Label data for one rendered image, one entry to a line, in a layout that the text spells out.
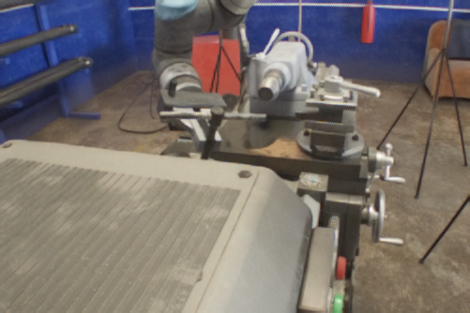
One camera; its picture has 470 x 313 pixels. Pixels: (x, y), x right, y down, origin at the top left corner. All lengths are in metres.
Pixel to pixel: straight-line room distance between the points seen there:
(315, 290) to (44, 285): 0.25
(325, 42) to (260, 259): 4.98
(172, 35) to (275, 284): 0.61
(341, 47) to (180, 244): 5.01
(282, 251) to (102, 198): 0.20
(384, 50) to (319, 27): 0.93
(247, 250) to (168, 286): 0.08
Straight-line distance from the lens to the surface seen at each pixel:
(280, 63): 1.60
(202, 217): 0.35
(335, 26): 5.20
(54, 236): 0.38
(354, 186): 1.32
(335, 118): 1.21
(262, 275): 0.33
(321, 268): 0.40
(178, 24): 0.81
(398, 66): 5.35
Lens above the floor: 1.56
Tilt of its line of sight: 29 degrees down
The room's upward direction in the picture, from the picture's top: 3 degrees counter-clockwise
